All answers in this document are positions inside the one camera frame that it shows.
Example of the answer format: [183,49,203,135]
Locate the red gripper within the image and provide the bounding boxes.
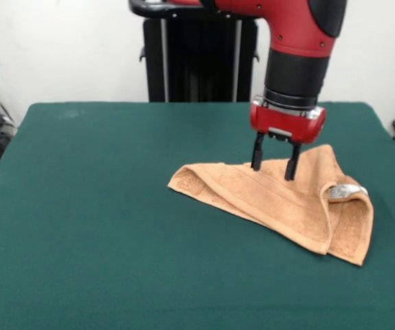
[250,96,328,182]

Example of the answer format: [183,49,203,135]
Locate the tan terry towel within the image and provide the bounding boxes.
[167,144,374,267]

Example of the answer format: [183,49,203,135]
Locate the dark green table cloth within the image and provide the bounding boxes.
[0,101,395,330]

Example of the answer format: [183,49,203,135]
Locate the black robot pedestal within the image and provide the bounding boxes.
[128,0,270,103]

